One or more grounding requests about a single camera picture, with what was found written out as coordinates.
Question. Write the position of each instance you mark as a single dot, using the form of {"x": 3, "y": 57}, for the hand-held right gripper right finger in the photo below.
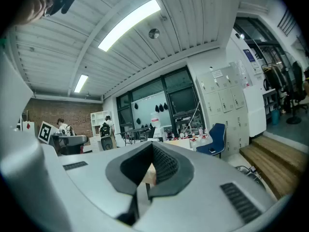
{"x": 198, "y": 202}

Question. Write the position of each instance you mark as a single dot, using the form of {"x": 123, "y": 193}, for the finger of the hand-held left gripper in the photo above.
{"x": 74, "y": 139}

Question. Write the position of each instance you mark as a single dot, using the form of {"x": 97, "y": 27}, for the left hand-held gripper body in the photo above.
{"x": 46, "y": 132}

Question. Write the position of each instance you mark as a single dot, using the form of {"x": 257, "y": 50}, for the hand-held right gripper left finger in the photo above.
{"x": 91, "y": 190}

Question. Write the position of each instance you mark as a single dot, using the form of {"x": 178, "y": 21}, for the white sign with red diamond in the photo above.
{"x": 27, "y": 126}

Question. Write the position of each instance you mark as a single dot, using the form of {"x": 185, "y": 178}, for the grey and black speaker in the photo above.
{"x": 108, "y": 143}

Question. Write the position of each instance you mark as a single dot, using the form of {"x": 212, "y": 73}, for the black phone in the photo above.
{"x": 212, "y": 150}

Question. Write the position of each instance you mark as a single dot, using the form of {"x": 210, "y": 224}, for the short ceiling light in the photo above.
{"x": 81, "y": 83}

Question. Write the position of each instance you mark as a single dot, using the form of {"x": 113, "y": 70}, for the black folding table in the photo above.
{"x": 135, "y": 130}

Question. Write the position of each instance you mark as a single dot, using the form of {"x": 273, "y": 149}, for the beige patterned tablecloth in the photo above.
{"x": 178, "y": 144}

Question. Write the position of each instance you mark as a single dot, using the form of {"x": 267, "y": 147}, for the group of red capped bottles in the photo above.
{"x": 193, "y": 136}

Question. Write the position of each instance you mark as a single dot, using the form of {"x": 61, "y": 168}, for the blue chair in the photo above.
{"x": 217, "y": 135}

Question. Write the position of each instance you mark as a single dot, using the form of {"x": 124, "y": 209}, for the pink tumbler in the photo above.
{"x": 200, "y": 131}

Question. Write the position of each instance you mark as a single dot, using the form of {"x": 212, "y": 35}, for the glass whiteboard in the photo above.
{"x": 147, "y": 110}

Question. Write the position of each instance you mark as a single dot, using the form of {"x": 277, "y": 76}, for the red and white notice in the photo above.
{"x": 155, "y": 120}

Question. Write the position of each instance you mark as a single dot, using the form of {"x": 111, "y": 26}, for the wooden bench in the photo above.
{"x": 277, "y": 158}

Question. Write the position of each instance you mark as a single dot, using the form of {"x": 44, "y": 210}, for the group of black caps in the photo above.
{"x": 161, "y": 108}

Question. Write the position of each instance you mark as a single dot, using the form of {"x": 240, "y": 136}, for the grey metal lockers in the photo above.
{"x": 224, "y": 103}

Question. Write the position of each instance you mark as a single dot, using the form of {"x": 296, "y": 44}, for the white cabinet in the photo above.
{"x": 256, "y": 112}

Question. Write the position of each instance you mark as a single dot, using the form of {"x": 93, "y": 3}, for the teal bin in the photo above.
{"x": 275, "y": 117}

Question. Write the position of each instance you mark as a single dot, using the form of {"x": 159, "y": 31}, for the long ceiling light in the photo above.
{"x": 130, "y": 24}

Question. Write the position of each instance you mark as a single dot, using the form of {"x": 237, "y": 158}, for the person's face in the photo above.
{"x": 33, "y": 4}

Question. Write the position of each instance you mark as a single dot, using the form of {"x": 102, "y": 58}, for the white paper notice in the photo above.
{"x": 217, "y": 74}

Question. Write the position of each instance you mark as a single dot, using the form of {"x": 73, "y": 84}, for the round metal ceiling fixture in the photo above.
{"x": 154, "y": 33}

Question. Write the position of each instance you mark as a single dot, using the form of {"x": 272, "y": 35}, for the black office chair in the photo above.
{"x": 299, "y": 83}

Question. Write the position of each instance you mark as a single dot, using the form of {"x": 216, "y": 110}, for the black window frame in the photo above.
{"x": 165, "y": 81}

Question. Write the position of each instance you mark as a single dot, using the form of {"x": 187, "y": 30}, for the blue wall poster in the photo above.
{"x": 248, "y": 55}

